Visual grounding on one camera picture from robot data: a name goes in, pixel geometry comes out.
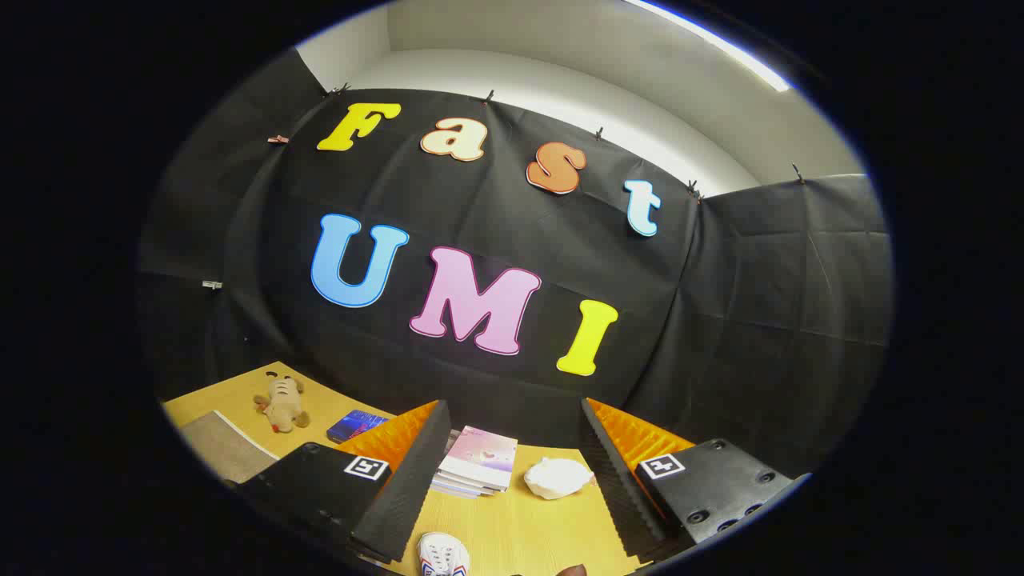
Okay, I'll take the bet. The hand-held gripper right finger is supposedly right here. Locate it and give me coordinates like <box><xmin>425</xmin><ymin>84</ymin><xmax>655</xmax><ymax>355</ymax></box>
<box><xmin>578</xmin><ymin>398</ymin><xmax>810</xmax><ymax>562</ymax></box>

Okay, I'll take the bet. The black backdrop cloth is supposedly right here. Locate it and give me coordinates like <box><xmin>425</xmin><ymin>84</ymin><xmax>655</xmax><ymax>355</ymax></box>
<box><xmin>136</xmin><ymin>48</ymin><xmax>893</xmax><ymax>481</ymax></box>

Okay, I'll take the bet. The pink cover book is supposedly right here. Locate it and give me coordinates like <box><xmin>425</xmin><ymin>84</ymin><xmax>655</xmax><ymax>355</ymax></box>
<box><xmin>438</xmin><ymin>426</ymin><xmax>518</xmax><ymax>490</ymax></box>

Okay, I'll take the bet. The lavender cover book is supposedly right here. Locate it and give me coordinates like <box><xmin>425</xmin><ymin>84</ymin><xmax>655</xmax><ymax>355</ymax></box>
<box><xmin>430</xmin><ymin>480</ymin><xmax>501</xmax><ymax>500</ymax></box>

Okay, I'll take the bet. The white pig figurine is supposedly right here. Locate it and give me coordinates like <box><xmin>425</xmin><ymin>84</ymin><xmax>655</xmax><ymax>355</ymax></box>
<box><xmin>524</xmin><ymin>457</ymin><xmax>595</xmax><ymax>501</ymax></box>

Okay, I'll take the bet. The beige plush toy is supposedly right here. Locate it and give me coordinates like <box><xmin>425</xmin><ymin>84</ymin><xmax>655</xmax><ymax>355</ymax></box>
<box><xmin>254</xmin><ymin>372</ymin><xmax>311</xmax><ymax>434</ymax></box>

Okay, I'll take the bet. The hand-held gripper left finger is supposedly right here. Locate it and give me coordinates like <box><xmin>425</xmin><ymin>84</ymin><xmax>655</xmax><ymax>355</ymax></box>
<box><xmin>236</xmin><ymin>400</ymin><xmax>453</xmax><ymax>565</ymax></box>

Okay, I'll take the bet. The cream fabric storage box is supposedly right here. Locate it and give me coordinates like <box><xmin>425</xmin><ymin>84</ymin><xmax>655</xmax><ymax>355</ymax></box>
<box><xmin>180</xmin><ymin>410</ymin><xmax>281</xmax><ymax>485</ymax></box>

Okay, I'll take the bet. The blue cover book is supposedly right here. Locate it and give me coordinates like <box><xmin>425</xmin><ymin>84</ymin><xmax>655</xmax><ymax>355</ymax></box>
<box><xmin>326</xmin><ymin>410</ymin><xmax>390</xmax><ymax>445</ymax></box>

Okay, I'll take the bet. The white canvas shoe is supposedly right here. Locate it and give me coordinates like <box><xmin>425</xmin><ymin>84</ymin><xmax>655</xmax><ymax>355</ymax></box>
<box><xmin>418</xmin><ymin>532</ymin><xmax>471</xmax><ymax>576</ymax></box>

